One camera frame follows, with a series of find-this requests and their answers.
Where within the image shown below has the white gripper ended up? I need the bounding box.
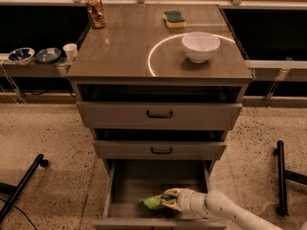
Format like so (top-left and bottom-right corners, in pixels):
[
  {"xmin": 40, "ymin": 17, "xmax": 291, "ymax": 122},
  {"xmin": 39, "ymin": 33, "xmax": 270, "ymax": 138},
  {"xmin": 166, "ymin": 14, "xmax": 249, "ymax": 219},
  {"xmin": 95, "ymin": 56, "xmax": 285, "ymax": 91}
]
[{"xmin": 161, "ymin": 188, "xmax": 209, "ymax": 217}]

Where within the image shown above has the green rice chip bag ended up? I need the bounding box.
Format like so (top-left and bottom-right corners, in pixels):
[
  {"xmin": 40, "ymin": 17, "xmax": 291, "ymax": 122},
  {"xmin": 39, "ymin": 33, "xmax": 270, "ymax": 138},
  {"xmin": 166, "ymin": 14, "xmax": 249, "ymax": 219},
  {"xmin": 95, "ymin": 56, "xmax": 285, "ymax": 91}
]
[{"xmin": 139, "ymin": 195, "xmax": 164, "ymax": 211}]

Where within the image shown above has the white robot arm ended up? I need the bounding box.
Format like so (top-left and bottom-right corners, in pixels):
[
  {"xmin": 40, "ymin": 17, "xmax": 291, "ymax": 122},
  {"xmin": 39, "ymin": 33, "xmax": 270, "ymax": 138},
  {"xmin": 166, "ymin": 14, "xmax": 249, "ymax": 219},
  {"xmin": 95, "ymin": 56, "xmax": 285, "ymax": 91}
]
[{"xmin": 161, "ymin": 188, "xmax": 283, "ymax": 230}]

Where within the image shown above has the bottom drawer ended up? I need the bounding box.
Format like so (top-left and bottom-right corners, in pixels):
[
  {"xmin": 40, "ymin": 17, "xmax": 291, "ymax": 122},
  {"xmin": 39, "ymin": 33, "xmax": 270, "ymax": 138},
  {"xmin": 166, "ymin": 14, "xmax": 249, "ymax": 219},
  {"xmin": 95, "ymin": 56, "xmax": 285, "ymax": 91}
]
[{"xmin": 93, "ymin": 160, "xmax": 226, "ymax": 230}]

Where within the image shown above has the grey drawer cabinet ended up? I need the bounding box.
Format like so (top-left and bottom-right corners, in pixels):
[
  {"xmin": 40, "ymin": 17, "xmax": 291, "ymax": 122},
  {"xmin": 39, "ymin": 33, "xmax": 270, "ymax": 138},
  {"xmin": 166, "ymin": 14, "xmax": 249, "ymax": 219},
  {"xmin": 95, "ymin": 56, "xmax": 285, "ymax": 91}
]
[{"xmin": 66, "ymin": 3, "xmax": 254, "ymax": 230}]

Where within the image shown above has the top drawer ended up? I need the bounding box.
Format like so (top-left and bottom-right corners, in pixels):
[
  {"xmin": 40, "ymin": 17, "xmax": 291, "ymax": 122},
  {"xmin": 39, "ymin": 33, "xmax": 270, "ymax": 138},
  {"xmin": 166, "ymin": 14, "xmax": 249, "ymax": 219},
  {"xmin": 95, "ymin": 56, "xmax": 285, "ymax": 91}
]
[{"xmin": 77, "ymin": 102, "xmax": 242, "ymax": 130}]

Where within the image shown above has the black right stand leg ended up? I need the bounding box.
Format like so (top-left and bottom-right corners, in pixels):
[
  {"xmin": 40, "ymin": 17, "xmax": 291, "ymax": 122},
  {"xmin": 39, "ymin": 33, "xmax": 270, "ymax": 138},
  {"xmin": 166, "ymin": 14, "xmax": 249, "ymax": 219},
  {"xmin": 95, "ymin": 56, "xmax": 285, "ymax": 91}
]
[{"xmin": 273, "ymin": 140, "xmax": 307, "ymax": 217}]

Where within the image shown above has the black stand leg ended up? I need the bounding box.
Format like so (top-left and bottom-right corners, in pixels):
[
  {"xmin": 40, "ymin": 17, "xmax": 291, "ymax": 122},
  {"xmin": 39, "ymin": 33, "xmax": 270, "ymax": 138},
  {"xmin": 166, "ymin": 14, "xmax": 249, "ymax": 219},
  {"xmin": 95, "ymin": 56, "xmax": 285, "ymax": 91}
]
[
  {"xmin": 273, "ymin": 140, "xmax": 307, "ymax": 217},
  {"xmin": 0, "ymin": 154, "xmax": 49, "ymax": 223}
]

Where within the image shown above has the white bowl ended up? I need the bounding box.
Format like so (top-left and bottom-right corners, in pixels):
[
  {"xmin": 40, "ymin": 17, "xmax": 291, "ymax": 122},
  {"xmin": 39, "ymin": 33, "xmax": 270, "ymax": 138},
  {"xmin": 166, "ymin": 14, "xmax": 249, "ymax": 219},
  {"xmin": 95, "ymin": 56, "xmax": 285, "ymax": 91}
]
[{"xmin": 181, "ymin": 32, "xmax": 221, "ymax": 63}]

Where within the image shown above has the black left stand leg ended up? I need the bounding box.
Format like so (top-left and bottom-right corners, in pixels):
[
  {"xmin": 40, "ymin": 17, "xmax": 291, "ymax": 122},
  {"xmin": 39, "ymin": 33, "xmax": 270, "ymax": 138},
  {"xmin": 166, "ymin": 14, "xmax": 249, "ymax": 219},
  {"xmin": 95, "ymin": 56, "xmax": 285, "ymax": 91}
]
[{"xmin": 0, "ymin": 154, "xmax": 49, "ymax": 223}]

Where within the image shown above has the green yellow sponge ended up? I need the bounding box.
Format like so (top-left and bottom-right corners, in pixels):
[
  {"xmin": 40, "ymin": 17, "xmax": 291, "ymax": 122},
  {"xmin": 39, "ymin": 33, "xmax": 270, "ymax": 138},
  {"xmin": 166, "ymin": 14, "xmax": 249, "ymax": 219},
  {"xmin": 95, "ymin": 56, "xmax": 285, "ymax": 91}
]
[{"xmin": 163, "ymin": 11, "xmax": 186, "ymax": 29}]

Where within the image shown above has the white paper cup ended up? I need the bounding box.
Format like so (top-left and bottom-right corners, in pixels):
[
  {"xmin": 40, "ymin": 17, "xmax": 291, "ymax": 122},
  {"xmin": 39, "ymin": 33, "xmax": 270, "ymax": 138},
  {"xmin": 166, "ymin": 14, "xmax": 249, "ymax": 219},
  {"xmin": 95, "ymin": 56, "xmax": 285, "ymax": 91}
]
[{"xmin": 62, "ymin": 43, "xmax": 78, "ymax": 61}]

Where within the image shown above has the grey blue bowl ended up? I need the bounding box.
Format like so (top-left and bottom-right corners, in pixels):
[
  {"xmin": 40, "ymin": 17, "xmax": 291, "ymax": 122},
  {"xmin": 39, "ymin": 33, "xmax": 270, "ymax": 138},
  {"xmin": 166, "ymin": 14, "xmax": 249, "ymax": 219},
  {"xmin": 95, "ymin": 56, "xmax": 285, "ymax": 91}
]
[{"xmin": 35, "ymin": 47, "xmax": 61, "ymax": 64}]

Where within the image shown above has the blue patterned bowl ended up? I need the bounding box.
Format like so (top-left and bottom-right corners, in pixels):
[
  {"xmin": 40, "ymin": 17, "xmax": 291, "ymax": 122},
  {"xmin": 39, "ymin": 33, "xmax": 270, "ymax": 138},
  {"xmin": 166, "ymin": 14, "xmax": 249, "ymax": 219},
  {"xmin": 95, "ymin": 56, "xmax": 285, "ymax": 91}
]
[{"xmin": 9, "ymin": 47, "xmax": 35, "ymax": 65}]

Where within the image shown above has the low side shelf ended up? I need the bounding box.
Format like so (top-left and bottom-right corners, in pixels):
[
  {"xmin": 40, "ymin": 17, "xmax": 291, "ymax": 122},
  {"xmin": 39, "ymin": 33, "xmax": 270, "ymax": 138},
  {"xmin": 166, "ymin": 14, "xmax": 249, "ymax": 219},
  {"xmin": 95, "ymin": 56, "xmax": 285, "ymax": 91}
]
[{"xmin": 0, "ymin": 54, "xmax": 71, "ymax": 78}]

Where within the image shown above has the white cable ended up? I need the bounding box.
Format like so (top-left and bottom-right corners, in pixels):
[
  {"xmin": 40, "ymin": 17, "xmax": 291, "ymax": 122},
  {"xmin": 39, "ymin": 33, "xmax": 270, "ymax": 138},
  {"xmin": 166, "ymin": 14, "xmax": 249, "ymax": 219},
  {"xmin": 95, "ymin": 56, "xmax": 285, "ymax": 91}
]
[{"xmin": 0, "ymin": 60, "xmax": 27, "ymax": 104}]

